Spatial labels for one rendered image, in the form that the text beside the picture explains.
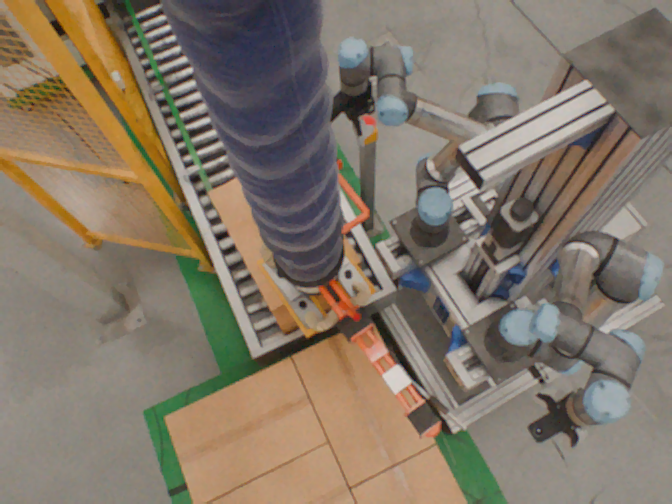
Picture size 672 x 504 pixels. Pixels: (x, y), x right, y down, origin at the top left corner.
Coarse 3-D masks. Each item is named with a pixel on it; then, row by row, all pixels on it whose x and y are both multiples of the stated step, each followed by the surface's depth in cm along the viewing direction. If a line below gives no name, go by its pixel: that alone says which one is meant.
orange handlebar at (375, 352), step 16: (352, 192) 193; (352, 224) 188; (320, 288) 180; (336, 288) 180; (336, 304) 178; (352, 304) 178; (368, 336) 174; (368, 352) 171; (384, 352) 171; (400, 400) 166; (416, 400) 165; (432, 432) 162
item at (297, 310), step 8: (264, 264) 197; (264, 272) 196; (272, 272) 195; (272, 280) 195; (280, 280) 194; (280, 288) 193; (280, 296) 193; (304, 296) 191; (312, 296) 192; (288, 304) 191; (296, 304) 191; (304, 304) 188; (312, 304) 190; (296, 312) 189; (304, 312) 189; (320, 312) 190; (296, 320) 189; (304, 320) 188; (304, 328) 188
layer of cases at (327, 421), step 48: (336, 336) 247; (240, 384) 241; (288, 384) 240; (336, 384) 239; (384, 384) 238; (192, 432) 235; (240, 432) 234; (288, 432) 233; (336, 432) 232; (384, 432) 231; (192, 480) 228; (240, 480) 227; (288, 480) 226; (336, 480) 225; (384, 480) 224; (432, 480) 223
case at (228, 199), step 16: (208, 192) 232; (224, 192) 232; (240, 192) 231; (224, 208) 229; (240, 208) 228; (224, 224) 226; (240, 224) 226; (240, 240) 223; (256, 240) 223; (256, 256) 220; (352, 256) 218; (256, 272) 217; (272, 288) 214; (272, 304) 212; (320, 304) 235; (288, 320) 231
